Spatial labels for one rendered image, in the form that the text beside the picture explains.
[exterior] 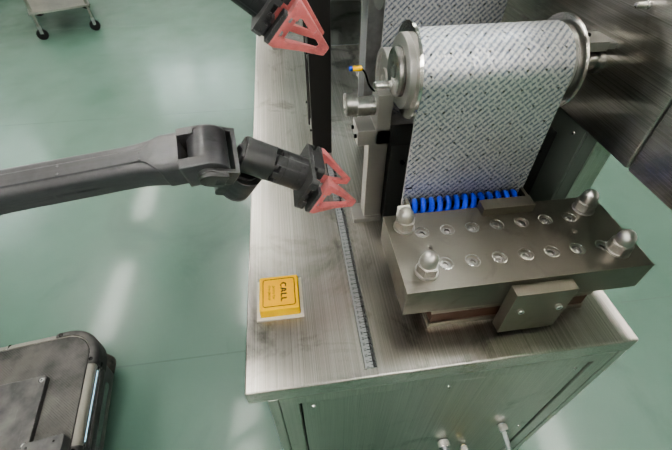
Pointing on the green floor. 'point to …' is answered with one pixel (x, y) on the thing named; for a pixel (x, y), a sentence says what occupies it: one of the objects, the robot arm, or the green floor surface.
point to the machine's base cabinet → (438, 408)
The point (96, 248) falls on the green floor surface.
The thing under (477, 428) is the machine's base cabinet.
